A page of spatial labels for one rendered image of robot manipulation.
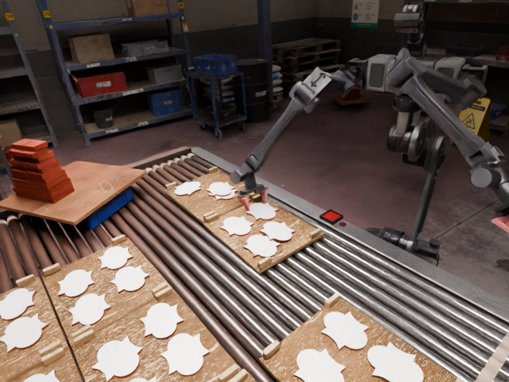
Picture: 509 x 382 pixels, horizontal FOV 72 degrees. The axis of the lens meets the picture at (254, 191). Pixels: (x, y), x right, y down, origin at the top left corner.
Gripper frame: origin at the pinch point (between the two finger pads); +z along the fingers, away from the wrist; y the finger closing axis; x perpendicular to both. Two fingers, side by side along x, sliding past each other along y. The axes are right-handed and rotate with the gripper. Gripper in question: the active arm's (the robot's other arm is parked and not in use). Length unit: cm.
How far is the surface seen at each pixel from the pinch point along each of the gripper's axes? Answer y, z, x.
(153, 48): 123, -144, 398
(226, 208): -10.9, -1.6, 9.8
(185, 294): -51, 10, -25
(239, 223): -14.0, 2.4, -6.3
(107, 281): -71, 2, -3
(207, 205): -16.6, -4.2, 18.1
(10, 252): -100, -11, 44
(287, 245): -6.8, 10.5, -28.9
